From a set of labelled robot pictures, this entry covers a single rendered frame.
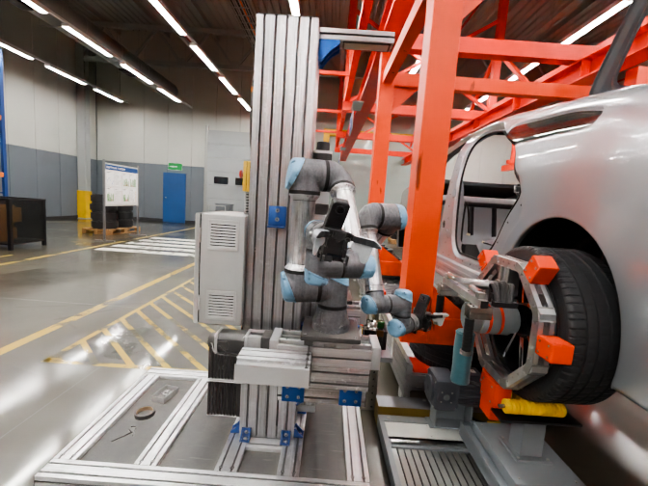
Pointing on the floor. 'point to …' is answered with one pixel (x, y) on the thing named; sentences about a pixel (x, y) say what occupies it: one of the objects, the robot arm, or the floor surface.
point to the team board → (120, 190)
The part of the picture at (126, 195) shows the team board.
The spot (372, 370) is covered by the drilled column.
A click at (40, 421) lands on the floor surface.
